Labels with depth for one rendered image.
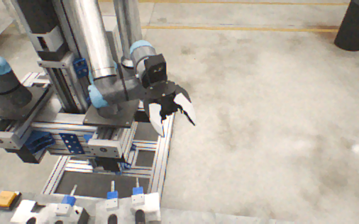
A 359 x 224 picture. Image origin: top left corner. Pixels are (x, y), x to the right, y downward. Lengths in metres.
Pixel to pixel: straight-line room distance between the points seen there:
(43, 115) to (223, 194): 1.41
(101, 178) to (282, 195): 1.43
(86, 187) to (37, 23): 1.22
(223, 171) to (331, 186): 0.89
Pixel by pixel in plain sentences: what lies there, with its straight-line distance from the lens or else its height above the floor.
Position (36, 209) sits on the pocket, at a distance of 1.20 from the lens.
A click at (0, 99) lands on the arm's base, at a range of 1.37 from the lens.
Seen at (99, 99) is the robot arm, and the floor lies 1.35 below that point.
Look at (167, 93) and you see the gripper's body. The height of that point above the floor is 1.47.
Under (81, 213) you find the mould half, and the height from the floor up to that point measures 0.88.
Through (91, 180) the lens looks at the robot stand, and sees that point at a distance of 1.96.
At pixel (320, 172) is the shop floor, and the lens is 2.44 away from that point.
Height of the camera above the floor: 1.83
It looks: 46 degrees down
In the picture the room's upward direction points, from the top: straight up
